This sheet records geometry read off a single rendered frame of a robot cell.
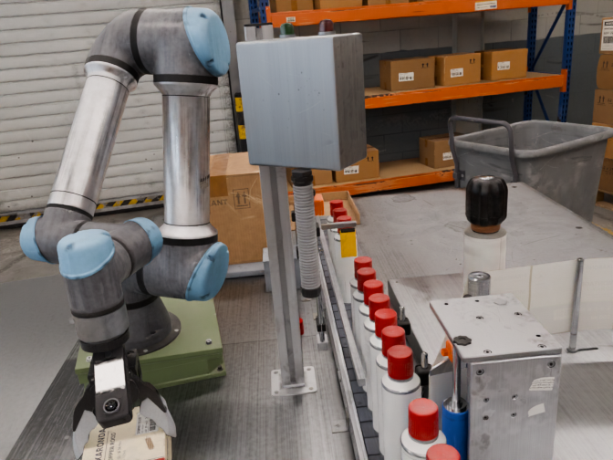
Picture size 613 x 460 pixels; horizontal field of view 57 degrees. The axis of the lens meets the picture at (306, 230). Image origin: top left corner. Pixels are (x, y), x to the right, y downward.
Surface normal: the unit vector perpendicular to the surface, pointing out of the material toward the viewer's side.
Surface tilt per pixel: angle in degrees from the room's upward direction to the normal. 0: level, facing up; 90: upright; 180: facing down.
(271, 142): 90
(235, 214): 90
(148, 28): 66
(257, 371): 0
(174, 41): 81
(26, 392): 0
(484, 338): 0
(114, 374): 31
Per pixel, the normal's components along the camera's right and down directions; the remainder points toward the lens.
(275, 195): 0.07, 0.33
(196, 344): -0.02, -0.93
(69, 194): 0.21, -0.26
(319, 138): -0.51, 0.32
